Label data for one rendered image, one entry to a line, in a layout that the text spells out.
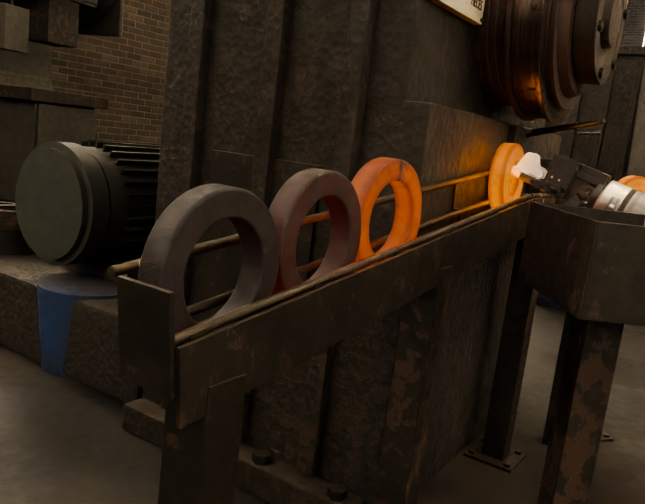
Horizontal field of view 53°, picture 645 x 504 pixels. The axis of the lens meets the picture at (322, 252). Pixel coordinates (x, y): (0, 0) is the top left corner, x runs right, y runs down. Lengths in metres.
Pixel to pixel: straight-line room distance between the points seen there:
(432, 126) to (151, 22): 7.62
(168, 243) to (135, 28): 7.97
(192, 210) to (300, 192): 0.18
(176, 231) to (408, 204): 0.49
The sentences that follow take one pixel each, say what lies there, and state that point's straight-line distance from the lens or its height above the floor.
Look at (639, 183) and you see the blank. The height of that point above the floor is 0.76.
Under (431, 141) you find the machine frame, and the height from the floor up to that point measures 0.80.
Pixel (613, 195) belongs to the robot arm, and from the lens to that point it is 1.42.
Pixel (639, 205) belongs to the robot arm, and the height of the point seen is 0.73.
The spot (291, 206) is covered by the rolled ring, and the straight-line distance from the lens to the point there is 0.76.
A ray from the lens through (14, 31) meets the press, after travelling 5.22.
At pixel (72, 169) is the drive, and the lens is 2.05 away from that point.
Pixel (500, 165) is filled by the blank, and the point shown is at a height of 0.77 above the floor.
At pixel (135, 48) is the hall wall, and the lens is 8.55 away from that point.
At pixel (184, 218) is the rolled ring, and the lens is 0.63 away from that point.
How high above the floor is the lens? 0.79
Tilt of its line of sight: 10 degrees down
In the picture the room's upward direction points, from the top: 7 degrees clockwise
